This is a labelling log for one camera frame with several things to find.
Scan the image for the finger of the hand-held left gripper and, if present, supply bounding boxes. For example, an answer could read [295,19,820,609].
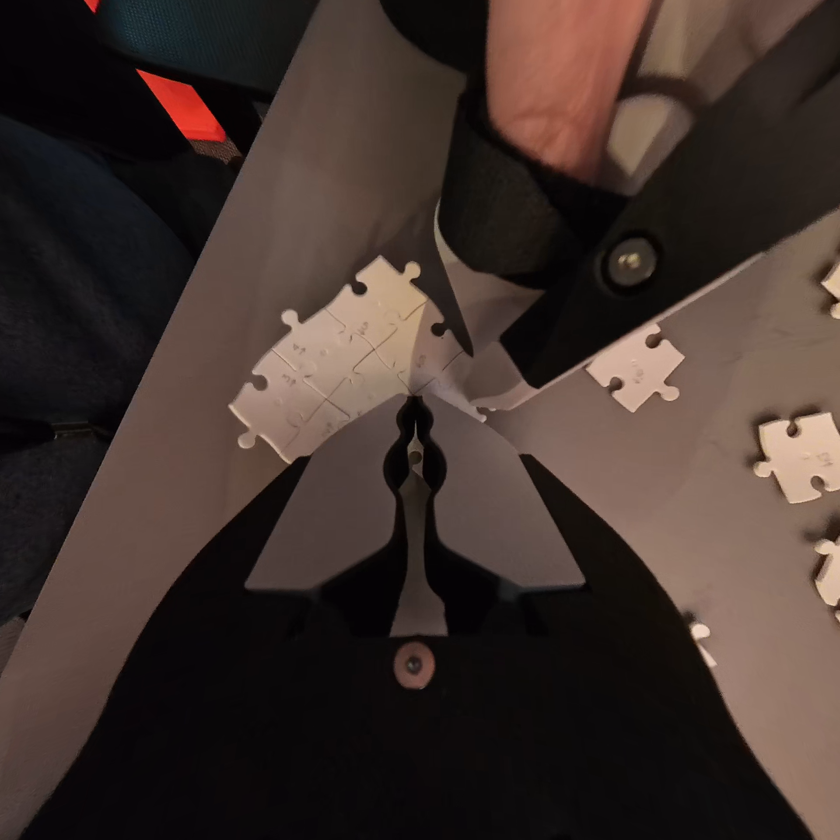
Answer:
[433,203,549,413]

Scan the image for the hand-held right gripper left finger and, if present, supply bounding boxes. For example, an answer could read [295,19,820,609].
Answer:
[244,394,411,595]

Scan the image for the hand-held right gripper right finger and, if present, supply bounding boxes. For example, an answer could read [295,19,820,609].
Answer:
[420,397,587,592]

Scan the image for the assembled white puzzle section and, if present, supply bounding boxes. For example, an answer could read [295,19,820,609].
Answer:
[228,255,500,463]

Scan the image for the scattered loose puzzle pieces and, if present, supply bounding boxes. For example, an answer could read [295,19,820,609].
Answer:
[686,259,840,667]

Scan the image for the person's left hand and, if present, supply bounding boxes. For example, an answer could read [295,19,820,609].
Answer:
[486,0,657,185]

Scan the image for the red panel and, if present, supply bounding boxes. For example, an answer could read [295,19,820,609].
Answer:
[85,0,227,142]

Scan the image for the office chair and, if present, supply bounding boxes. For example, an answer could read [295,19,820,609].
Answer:
[98,0,329,99]

